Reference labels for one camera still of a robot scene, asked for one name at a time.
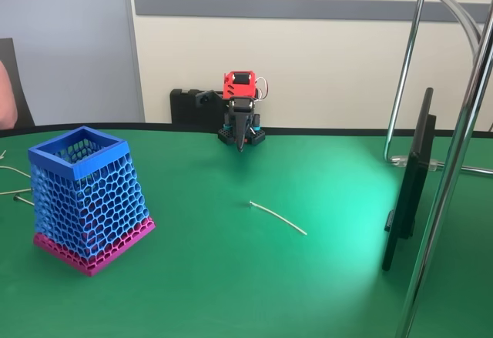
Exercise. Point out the black gripper with bracket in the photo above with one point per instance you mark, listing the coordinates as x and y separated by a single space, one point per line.
241 119

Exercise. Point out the person's bare forearm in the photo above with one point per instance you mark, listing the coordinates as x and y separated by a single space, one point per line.
7 103

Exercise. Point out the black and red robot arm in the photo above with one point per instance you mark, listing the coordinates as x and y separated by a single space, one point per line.
231 89

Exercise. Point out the blue and pink mesh basket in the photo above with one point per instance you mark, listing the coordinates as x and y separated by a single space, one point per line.
88 207

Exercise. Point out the thin bent white wire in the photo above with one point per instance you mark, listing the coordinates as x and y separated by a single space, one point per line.
17 171

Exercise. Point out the candle wick with metal disc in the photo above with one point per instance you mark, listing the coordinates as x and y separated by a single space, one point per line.
18 198

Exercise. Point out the black plastic case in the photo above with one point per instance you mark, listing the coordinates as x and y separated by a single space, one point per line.
185 107

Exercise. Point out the green table cloth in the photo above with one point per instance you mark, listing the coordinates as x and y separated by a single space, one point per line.
231 276

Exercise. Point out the chrome tube stand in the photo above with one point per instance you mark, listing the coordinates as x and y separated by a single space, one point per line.
443 199

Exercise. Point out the black chair back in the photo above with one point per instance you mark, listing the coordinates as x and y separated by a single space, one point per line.
21 91

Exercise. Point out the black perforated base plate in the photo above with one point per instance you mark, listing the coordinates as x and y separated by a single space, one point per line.
259 138

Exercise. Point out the grey wall rail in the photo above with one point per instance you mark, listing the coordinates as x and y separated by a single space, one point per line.
308 8

